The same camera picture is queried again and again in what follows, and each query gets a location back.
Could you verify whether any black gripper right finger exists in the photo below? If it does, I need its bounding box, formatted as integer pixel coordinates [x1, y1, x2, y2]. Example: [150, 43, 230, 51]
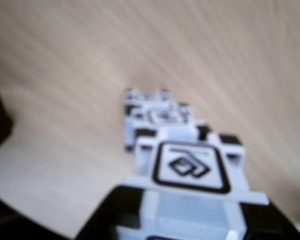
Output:
[241, 201, 300, 240]

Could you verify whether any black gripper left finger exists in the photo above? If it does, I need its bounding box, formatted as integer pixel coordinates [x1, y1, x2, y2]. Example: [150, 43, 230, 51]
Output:
[76, 186, 121, 240]

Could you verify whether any white cube overlapping-squares symbol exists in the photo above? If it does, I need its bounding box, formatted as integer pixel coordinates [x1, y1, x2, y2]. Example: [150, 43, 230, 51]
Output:
[114, 125, 270, 240]

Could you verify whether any white cube lightning symbol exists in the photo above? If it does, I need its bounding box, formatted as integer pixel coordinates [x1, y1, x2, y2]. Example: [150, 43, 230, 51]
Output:
[123, 99, 209, 151]

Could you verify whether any white cube cross-loop symbol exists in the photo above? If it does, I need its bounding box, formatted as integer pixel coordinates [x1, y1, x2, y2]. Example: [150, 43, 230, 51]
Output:
[123, 87, 173, 101]

